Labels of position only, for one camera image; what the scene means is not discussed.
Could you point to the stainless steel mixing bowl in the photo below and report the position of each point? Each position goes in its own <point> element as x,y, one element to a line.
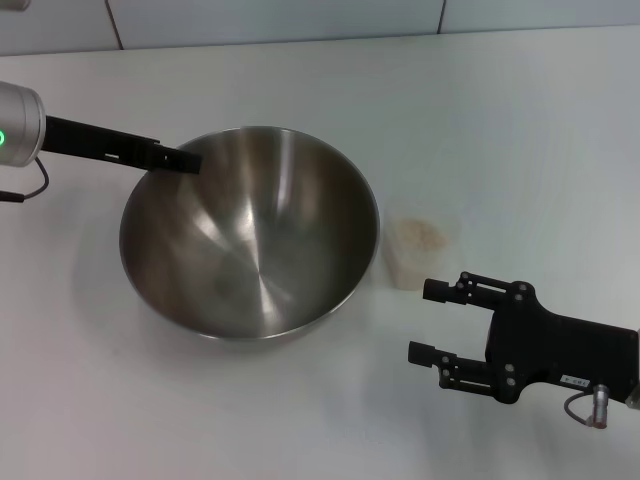
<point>250,240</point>

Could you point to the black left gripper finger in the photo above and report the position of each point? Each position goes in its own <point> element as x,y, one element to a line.
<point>180,162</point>

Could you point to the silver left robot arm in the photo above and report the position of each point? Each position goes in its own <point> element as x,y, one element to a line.
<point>20,120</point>

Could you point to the white rice grains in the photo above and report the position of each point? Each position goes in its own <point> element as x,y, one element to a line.
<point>420,239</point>

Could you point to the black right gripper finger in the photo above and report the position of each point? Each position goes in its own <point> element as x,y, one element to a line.
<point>422,352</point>
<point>436,290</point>

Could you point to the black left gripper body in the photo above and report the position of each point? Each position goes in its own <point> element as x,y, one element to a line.
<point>100,142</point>

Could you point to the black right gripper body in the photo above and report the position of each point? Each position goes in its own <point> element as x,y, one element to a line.
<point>550,350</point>

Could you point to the clear plastic measuring cup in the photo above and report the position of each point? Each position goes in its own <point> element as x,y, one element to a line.
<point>390,220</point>

